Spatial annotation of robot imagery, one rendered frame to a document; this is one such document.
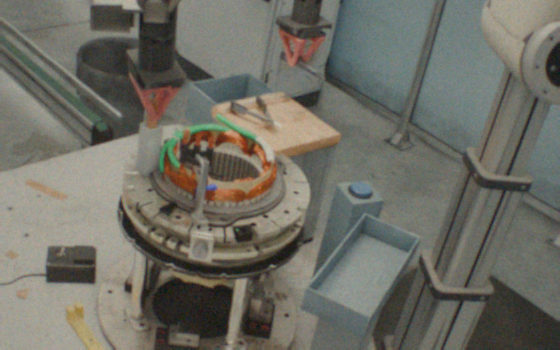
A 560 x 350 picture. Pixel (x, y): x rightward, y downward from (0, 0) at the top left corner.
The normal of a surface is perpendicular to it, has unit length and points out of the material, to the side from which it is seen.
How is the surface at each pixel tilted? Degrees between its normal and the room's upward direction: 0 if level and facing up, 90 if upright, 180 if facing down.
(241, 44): 90
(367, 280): 0
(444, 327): 90
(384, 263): 0
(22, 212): 0
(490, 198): 90
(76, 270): 90
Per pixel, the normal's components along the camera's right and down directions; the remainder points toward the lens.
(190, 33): -0.71, 0.25
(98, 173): 0.18, -0.84
